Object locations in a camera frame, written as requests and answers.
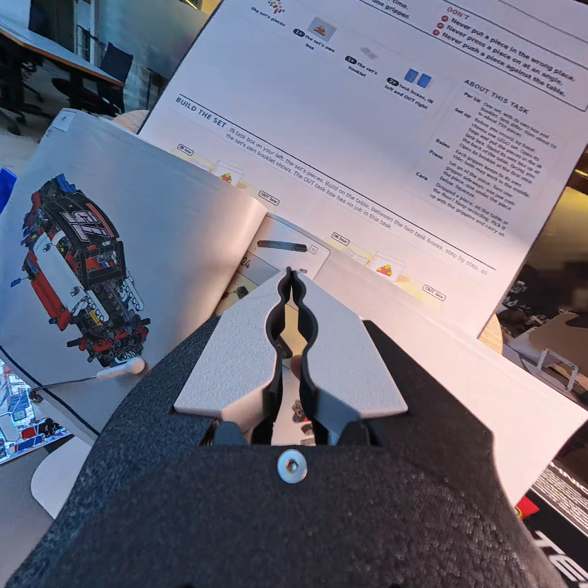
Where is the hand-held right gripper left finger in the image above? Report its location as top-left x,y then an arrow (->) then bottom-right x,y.
174,268 -> 293,444

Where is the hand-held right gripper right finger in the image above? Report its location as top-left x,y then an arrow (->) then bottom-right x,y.
291,270 -> 409,444

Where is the white instruction booklet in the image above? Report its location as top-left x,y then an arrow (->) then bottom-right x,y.
0,109 -> 588,506

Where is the black lego set box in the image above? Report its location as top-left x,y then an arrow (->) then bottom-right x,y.
514,459 -> 588,588

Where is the clear acrylic stand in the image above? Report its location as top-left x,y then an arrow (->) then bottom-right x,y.
519,348 -> 580,392

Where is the white book stand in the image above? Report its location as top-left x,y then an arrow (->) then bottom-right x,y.
30,109 -> 504,520

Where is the holographic sticker sheet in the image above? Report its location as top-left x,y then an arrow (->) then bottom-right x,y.
0,358 -> 73,466

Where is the white printed task sheet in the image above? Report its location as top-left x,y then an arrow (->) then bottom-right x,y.
137,0 -> 588,338

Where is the black office chair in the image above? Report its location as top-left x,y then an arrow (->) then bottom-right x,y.
51,43 -> 135,118

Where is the wooden background table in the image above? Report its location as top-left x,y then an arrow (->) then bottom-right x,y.
0,16 -> 126,89

